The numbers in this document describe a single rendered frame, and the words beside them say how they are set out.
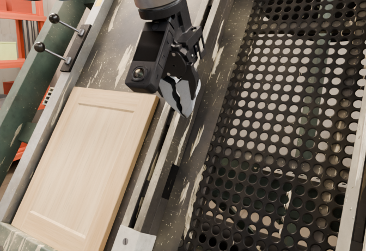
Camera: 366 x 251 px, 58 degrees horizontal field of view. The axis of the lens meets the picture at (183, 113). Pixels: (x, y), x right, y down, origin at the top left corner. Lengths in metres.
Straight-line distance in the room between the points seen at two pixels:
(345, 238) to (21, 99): 1.19
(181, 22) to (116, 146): 0.52
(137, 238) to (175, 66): 0.42
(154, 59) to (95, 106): 0.64
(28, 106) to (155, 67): 1.02
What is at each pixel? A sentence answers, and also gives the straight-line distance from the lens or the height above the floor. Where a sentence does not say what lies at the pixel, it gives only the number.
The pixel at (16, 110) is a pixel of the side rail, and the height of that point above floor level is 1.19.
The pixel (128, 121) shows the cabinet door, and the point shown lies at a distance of 0.99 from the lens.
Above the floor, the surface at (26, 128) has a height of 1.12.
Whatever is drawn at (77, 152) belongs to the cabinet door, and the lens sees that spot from 1.08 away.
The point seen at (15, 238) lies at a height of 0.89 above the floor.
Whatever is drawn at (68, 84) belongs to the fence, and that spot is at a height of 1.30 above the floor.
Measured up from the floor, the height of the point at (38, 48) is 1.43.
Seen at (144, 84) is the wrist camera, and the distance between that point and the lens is 0.48.
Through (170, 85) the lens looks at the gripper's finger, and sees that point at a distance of 0.57.
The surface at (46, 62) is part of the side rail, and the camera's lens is 1.48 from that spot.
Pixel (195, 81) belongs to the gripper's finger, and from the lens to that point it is 0.54.
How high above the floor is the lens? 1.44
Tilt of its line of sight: 12 degrees down
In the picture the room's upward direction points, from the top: straight up
